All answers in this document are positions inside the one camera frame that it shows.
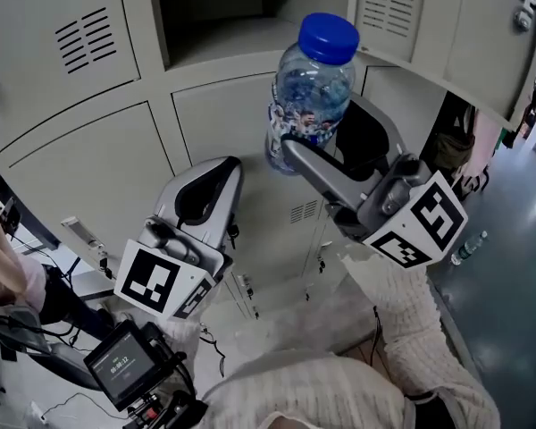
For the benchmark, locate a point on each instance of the grey metal locker cabinet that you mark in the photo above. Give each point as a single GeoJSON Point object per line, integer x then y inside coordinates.
{"type": "Point", "coordinates": [94, 128]}

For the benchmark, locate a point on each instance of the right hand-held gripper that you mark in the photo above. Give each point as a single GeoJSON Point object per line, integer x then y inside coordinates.
{"type": "Point", "coordinates": [429, 221]}

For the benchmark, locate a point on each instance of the black-capped keys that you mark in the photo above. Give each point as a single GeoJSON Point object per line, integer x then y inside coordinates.
{"type": "Point", "coordinates": [106, 267]}

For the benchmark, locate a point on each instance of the locker door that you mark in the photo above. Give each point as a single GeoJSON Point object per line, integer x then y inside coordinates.
{"type": "Point", "coordinates": [473, 38]}

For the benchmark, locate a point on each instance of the clear water bottle green label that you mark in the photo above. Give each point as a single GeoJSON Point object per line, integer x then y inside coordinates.
{"type": "Point", "coordinates": [469, 247]}

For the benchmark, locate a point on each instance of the black monitor with timer screen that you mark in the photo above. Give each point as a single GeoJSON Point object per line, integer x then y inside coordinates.
{"type": "Point", "coordinates": [120, 364]}

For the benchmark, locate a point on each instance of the person's left forearm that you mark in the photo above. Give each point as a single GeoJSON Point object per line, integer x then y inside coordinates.
{"type": "Point", "coordinates": [187, 347]}

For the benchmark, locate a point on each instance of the clear plastic water bottle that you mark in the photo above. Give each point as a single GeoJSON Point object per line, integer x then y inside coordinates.
{"type": "Point", "coordinates": [312, 83]}

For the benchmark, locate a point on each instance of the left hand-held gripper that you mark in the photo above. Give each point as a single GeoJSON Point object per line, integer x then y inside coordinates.
{"type": "Point", "coordinates": [152, 280]}

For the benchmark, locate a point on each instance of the person's right forearm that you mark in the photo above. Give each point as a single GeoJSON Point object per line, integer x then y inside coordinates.
{"type": "Point", "coordinates": [406, 311]}

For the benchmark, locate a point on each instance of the black bag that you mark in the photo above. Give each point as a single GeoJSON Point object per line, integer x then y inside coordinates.
{"type": "Point", "coordinates": [451, 137]}

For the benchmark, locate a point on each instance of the person's torso in knit sweater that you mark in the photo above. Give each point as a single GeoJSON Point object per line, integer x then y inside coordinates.
{"type": "Point", "coordinates": [330, 391]}

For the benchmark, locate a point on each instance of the dark grey oval panel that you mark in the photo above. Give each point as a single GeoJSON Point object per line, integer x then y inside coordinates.
{"type": "Point", "coordinates": [67, 367]}

